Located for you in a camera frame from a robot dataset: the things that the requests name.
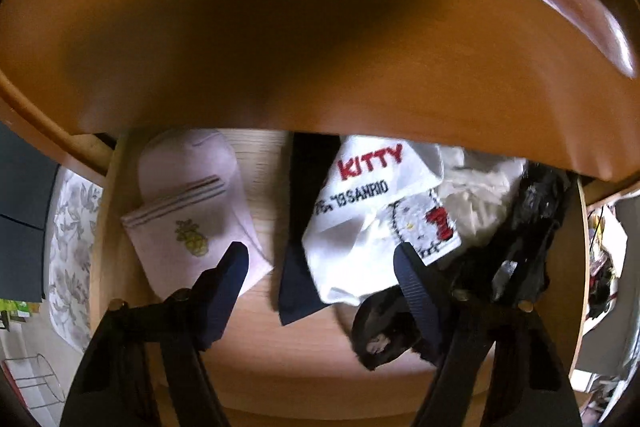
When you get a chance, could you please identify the navy sock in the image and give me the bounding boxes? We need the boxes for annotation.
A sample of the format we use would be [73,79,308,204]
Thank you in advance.
[277,133,346,327]

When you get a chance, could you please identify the cream garment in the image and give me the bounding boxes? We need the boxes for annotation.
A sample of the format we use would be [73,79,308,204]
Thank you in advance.
[440,146,531,253]

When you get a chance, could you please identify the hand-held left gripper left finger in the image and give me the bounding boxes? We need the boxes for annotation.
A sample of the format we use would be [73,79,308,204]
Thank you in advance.
[59,241,251,427]

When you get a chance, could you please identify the grey floral bed sheet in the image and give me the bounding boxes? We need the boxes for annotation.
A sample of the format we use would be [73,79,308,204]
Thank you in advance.
[44,167,106,353]

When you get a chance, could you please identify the white cat print sock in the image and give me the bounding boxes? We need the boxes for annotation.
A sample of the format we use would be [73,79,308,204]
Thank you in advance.
[301,136,463,307]

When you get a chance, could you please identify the black lace garment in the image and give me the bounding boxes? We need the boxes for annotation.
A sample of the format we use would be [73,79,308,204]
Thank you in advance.
[350,164,576,370]

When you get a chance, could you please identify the wooden nightstand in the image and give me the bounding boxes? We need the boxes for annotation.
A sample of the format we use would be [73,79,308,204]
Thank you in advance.
[0,0,640,208]

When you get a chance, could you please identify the red stool chrome legs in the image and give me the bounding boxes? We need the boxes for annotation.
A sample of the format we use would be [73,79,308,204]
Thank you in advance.
[2,353,68,408]

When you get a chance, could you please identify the plain wooden nightstand drawer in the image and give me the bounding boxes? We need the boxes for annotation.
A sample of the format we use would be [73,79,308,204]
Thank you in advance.
[0,0,640,180]

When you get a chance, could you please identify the pink pineapple sock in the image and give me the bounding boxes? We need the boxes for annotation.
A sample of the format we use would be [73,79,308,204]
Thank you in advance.
[120,129,275,300]

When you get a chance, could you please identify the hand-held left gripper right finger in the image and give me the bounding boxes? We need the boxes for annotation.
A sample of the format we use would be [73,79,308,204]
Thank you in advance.
[392,242,583,427]

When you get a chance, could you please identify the green packaging bags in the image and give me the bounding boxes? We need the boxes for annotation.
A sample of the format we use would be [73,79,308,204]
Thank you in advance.
[0,299,43,333]

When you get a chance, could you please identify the colourful trinket pile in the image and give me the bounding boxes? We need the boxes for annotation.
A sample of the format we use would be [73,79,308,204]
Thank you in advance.
[586,207,618,323]

